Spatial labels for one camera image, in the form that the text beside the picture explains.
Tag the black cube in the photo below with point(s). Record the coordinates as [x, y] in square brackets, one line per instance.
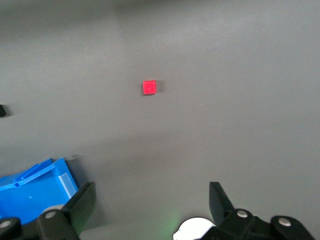
[2, 111]

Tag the blue plastic bin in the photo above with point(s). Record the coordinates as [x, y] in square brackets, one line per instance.
[25, 200]

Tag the red cube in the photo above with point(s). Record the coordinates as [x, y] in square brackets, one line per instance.
[149, 87]

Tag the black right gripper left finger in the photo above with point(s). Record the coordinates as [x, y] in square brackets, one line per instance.
[80, 205]

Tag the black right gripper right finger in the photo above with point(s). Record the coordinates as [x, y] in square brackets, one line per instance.
[225, 215]

